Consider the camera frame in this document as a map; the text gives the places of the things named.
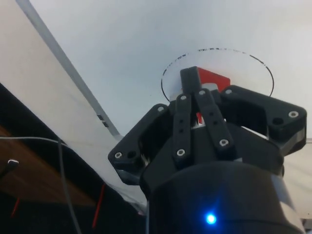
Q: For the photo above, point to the red rod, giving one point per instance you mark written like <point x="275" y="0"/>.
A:
<point x="15" y="207"/>
<point x="98" y="207"/>

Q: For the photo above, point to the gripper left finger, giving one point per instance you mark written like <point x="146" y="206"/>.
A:
<point x="182" y="126"/>

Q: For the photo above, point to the whiteboard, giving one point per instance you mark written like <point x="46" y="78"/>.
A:
<point x="146" y="36"/>

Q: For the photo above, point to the red cube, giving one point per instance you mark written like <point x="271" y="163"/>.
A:
<point x="214" y="76"/>

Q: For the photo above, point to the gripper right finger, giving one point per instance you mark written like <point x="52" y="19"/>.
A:
<point x="256" y="104"/>

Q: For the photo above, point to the silver binder clip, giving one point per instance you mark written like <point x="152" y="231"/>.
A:
<point x="100" y="116"/>
<point x="105" y="123"/>

